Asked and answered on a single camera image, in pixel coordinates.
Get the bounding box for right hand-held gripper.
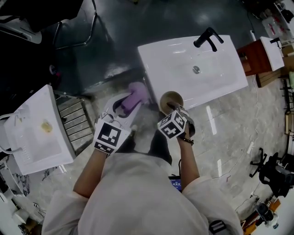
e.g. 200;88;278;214
157;102;196;140

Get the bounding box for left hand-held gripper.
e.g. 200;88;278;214
93;92;142;156

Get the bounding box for beige bowl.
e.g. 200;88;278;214
159;90;184;113

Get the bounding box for person's right forearm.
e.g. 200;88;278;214
176;135;200;193

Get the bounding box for person's left forearm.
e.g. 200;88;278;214
73;149;108;199

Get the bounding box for person's black trouser leg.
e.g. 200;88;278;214
148;129;173;166

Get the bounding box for metal slatted sink stand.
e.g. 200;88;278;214
54;90;95;157

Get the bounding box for large white sink basin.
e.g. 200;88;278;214
137;34;249;111

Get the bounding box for tall black faucet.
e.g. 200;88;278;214
193;27;224;52

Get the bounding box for dark tablet with blue screen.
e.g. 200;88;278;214
169;176;183;192

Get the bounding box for yellowish residue lump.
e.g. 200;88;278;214
40;121;54;134

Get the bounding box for brown wooden cabinet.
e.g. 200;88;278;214
236;39;271;76

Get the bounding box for person's beige shirt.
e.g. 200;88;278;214
42;152;243;235

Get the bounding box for white sink with white faucet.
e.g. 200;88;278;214
0;84;77;175

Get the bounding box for wooden slatted pallet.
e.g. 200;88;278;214
254;68;290;88

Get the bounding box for white arched faucet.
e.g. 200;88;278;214
0;107;31;155

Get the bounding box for small white sink top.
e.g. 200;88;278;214
260;36;285;72

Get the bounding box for black office chair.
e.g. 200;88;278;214
249;148;294;198

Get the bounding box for black fabric bag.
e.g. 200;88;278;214
0;0;85;26

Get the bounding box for metal frame chair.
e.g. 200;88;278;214
54;0;97;50

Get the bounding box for black strap buckle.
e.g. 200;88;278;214
209;219;227;235

